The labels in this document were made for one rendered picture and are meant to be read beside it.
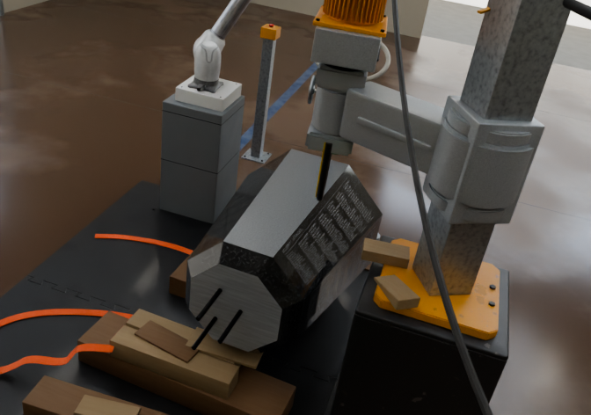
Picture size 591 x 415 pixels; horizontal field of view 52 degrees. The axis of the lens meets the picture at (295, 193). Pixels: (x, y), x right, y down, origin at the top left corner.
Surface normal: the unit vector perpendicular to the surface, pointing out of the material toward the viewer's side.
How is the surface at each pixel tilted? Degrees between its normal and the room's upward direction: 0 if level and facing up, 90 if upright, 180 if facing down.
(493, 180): 90
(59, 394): 0
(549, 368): 0
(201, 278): 90
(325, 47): 90
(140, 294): 0
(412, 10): 90
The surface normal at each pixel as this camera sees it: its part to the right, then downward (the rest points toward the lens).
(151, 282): 0.13, -0.86
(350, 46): -0.15, 0.47
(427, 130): -0.61, 0.33
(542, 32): 0.22, 0.51
